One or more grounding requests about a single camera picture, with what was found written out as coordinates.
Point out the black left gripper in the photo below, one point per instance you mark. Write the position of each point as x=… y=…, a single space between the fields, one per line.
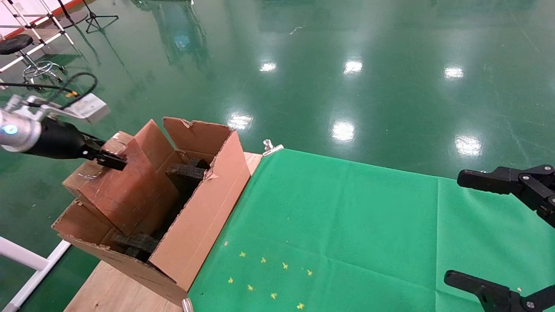
x=60 y=141

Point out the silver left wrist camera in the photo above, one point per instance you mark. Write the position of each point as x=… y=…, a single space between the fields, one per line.
x=91 y=108

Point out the black round stool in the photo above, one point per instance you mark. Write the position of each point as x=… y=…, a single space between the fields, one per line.
x=15 y=43

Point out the green cloth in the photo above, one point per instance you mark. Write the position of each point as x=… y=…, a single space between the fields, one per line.
x=368 y=225

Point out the black round base stand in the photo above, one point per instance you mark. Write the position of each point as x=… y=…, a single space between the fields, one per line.
x=77 y=19

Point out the large open cardboard carton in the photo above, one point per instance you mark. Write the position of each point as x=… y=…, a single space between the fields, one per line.
x=204 y=216

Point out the black tripod stand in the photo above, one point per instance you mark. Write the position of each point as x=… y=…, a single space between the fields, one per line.
x=92 y=16

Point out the white table leg frame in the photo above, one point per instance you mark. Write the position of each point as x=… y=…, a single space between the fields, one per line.
x=26 y=258

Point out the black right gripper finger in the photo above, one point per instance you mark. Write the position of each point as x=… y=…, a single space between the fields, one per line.
x=503 y=180
x=494 y=297

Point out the white metal frame table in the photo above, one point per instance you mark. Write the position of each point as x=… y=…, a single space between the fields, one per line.
x=43 y=43

